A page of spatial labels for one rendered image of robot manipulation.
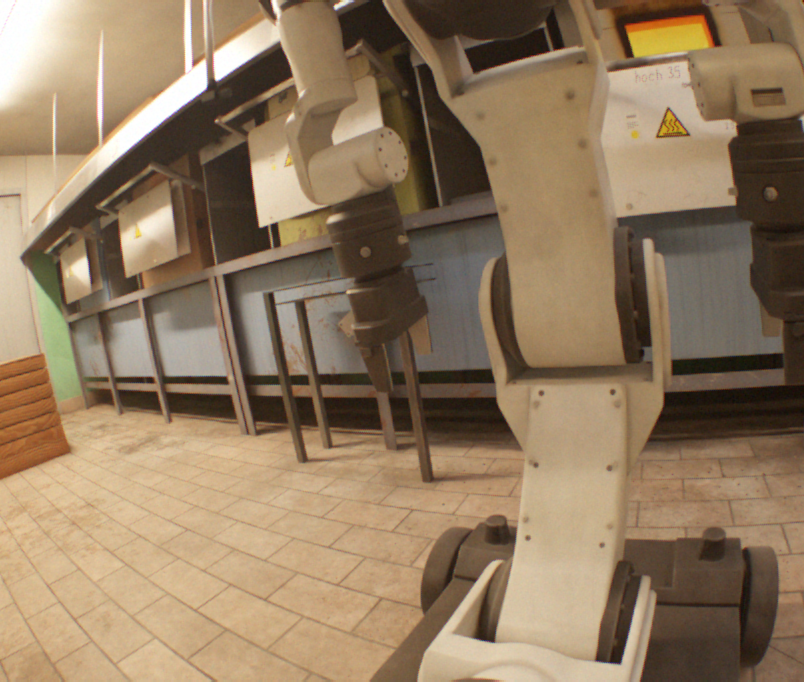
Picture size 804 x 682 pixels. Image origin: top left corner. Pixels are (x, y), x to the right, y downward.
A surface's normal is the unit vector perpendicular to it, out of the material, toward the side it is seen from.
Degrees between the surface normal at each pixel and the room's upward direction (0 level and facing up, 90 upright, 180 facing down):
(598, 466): 60
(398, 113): 90
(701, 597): 45
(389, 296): 90
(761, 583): 24
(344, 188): 101
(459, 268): 90
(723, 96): 123
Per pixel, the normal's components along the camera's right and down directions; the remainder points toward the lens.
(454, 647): -0.16, -0.98
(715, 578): -0.49, -0.54
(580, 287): -0.54, 0.15
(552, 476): -0.54, -0.31
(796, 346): -0.49, 0.40
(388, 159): 0.83, -0.05
